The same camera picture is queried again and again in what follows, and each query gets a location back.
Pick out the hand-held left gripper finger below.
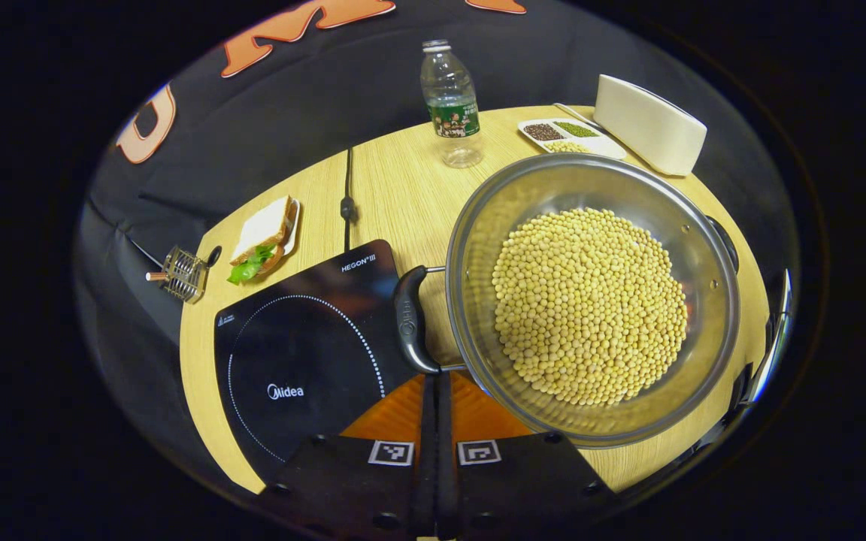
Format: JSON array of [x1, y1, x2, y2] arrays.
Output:
[[437, 370, 618, 540], [264, 373, 438, 540]]

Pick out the black induction cooktop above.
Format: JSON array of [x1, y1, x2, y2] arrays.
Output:
[[213, 239, 422, 482]]

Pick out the stainless steel pot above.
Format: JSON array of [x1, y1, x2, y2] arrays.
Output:
[[393, 154, 742, 449]]

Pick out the pile of yellow soybeans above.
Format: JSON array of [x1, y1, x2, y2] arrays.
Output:
[[492, 208, 689, 407]]

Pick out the white toaster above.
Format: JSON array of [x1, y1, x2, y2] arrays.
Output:
[[593, 74, 708, 177]]

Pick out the small white sandwich plate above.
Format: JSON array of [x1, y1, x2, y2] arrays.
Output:
[[283, 199, 302, 256]]

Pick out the sandwich with lettuce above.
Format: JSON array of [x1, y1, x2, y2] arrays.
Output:
[[227, 195, 298, 285]]

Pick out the white divided dish of grains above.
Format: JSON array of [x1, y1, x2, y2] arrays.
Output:
[[517, 118, 628, 161]]

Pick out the clear plastic water bottle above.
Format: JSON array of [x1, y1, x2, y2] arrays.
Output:
[[420, 39, 485, 169]]

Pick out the black power cable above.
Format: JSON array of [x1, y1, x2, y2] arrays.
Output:
[[339, 148, 359, 252]]

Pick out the metal wire rack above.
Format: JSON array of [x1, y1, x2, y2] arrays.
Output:
[[146, 245, 210, 304]]

